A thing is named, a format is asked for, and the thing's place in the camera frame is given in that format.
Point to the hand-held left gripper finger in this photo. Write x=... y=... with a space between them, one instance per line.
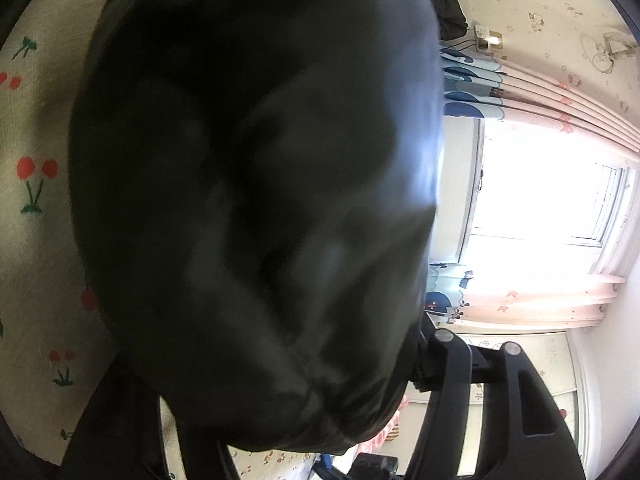
x=500 y=410

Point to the white wardrobe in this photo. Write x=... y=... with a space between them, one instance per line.
x=555 y=360

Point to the white wall switch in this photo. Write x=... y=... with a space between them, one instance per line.
x=496 y=38

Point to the whale print curtain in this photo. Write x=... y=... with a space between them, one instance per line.
x=550 y=95
x=525 y=300

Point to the black coat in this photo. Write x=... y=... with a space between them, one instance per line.
x=447 y=5

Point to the window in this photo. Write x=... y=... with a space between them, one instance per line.
x=540 y=185

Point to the pink striped pillow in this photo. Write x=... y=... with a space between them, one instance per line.
x=385 y=430

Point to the cherry print bed sheet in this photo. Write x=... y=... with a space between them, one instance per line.
x=45 y=240

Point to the white wall socket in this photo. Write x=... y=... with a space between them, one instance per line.
x=481 y=32

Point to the black puffer jacket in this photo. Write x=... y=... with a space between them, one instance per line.
x=250 y=185

